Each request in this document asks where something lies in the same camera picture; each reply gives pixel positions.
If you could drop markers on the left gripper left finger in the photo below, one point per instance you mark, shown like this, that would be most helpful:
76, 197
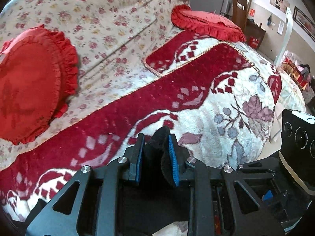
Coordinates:
134, 155

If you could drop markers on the red white plush blanket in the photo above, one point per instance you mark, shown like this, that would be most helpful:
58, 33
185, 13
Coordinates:
217, 98

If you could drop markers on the red heart ruffled cushion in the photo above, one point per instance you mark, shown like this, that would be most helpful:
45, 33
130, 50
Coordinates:
38, 74

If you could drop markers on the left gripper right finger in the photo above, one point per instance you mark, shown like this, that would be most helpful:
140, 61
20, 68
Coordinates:
178, 158

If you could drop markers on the black pants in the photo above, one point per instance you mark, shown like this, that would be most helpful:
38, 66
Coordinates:
154, 206

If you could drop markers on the wooden chair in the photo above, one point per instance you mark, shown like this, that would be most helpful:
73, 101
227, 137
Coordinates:
239, 14

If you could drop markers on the black camera box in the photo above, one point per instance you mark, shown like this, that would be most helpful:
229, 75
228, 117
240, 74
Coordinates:
297, 148

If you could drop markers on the floral beige quilt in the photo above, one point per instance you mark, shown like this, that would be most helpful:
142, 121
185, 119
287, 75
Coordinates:
111, 37

